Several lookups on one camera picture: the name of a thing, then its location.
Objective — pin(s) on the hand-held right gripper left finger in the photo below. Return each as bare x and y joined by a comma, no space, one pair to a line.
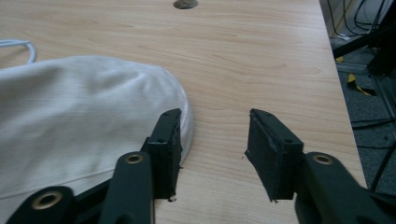
165,146

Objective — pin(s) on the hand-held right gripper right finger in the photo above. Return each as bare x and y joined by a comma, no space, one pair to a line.
274,155

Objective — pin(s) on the white cloth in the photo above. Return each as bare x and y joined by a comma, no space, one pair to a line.
77,118

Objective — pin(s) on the yellow and black tape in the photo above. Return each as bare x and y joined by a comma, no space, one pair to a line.
358,84

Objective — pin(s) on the black metal stand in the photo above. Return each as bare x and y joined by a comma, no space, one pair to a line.
370,40

